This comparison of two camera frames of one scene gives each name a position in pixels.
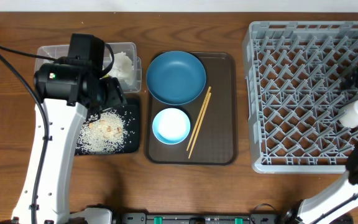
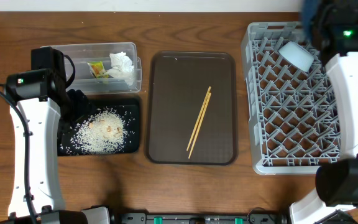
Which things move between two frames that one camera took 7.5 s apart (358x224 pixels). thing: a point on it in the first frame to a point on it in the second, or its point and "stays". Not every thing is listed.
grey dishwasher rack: x=299 y=74 stays
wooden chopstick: x=198 y=119 stays
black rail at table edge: x=198 y=218 stays
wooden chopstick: x=199 y=126 stays
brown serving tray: x=213 y=118 stays
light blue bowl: x=171 y=126 to x=298 y=55
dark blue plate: x=176 y=78 to x=309 y=7
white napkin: x=122 y=67 stays
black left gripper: x=117 y=96 to x=81 y=101
